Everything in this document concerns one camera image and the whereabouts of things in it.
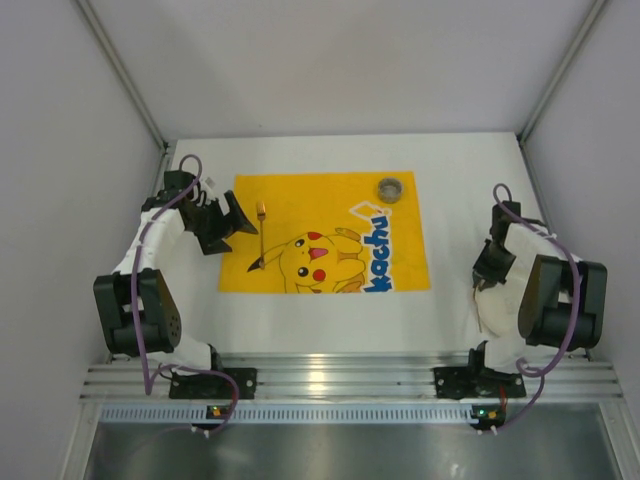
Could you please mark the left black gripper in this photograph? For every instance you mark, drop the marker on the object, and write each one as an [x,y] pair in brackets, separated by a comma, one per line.
[220,225]

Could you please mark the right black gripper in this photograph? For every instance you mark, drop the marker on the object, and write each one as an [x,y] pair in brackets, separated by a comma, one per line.
[486,272]

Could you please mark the copper fork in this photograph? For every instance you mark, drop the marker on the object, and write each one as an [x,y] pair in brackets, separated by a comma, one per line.
[261,216]

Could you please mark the white paper plate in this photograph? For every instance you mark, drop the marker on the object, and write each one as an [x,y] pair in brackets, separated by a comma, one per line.
[499,306]

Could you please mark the yellow Pikachu placemat cloth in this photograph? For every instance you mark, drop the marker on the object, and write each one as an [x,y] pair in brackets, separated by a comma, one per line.
[327,234]

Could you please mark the small grey cup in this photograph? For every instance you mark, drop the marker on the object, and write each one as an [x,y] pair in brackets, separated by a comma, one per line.
[390,190]

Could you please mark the copper spoon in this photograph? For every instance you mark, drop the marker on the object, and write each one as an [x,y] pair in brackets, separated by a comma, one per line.
[475,291]

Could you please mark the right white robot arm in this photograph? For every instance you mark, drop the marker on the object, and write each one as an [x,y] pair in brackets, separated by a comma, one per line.
[530,292]

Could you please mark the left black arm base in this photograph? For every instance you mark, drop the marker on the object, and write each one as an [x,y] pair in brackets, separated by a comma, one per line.
[199,386]

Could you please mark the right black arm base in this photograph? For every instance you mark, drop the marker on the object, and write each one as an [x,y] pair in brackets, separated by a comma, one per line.
[476,380]

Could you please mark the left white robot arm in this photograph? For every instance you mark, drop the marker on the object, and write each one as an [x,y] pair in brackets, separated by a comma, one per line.
[137,311]

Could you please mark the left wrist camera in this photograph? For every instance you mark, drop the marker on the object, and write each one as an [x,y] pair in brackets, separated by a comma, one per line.
[207,184]

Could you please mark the aluminium mounting rail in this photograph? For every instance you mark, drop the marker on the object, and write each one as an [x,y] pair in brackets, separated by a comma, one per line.
[337,377]

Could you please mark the perforated grey cable duct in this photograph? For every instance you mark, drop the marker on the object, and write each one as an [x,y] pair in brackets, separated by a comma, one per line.
[304,414]

